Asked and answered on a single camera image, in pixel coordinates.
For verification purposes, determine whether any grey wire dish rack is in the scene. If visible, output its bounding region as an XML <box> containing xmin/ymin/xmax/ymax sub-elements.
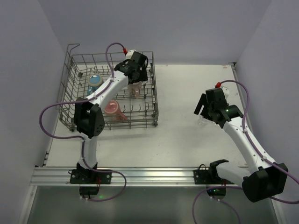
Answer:
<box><xmin>57</xmin><ymin>43</ymin><xmax>159</xmax><ymax>129</ymax></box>

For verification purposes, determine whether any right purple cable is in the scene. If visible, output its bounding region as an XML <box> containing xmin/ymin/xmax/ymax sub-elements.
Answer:
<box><xmin>192</xmin><ymin>79</ymin><xmax>299</xmax><ymax>224</ymax></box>

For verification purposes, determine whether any blue printed cup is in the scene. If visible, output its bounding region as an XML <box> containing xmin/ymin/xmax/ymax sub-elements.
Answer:
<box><xmin>87</xmin><ymin>74</ymin><xmax>103</xmax><ymax>95</ymax></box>

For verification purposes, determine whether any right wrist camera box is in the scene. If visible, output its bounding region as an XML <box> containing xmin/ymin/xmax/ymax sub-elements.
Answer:
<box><xmin>221</xmin><ymin>86</ymin><xmax>230</xmax><ymax>99</ymax></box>

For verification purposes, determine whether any aluminium mounting rail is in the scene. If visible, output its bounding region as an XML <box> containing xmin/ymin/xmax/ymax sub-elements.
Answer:
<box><xmin>30</xmin><ymin>167</ymin><xmax>222</xmax><ymax>187</ymax></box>

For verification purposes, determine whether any salmon pink mug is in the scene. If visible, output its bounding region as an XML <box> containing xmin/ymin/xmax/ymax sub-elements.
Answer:
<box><xmin>104</xmin><ymin>100</ymin><xmax>128</xmax><ymax>121</ymax></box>

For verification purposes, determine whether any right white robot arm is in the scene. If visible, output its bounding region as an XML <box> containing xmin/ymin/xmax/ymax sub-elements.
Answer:
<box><xmin>194</xmin><ymin>88</ymin><xmax>288</xmax><ymax>202</ymax></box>

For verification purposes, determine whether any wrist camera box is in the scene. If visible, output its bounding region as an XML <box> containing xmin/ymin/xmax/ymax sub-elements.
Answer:
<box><xmin>221</xmin><ymin>86</ymin><xmax>230</xmax><ymax>99</ymax></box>
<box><xmin>125</xmin><ymin>49</ymin><xmax>136</xmax><ymax>59</ymax></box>

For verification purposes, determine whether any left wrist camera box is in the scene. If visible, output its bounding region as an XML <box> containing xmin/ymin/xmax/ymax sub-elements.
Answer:
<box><xmin>125</xmin><ymin>49</ymin><xmax>136</xmax><ymax>59</ymax></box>

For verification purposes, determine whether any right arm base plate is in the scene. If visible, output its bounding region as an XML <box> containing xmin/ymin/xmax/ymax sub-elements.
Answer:
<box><xmin>193</xmin><ymin>164</ymin><xmax>233</xmax><ymax>200</ymax></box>

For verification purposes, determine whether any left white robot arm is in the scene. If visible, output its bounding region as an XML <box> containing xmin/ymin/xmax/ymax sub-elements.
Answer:
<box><xmin>74</xmin><ymin>51</ymin><xmax>149</xmax><ymax>169</ymax></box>

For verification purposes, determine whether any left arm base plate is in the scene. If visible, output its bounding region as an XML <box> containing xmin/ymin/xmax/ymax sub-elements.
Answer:
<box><xmin>68</xmin><ymin>167</ymin><xmax>113</xmax><ymax>199</ymax></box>

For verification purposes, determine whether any pale pink mug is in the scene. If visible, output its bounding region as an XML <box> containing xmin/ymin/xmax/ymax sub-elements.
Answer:
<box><xmin>128</xmin><ymin>81</ymin><xmax>142</xmax><ymax>98</ymax></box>

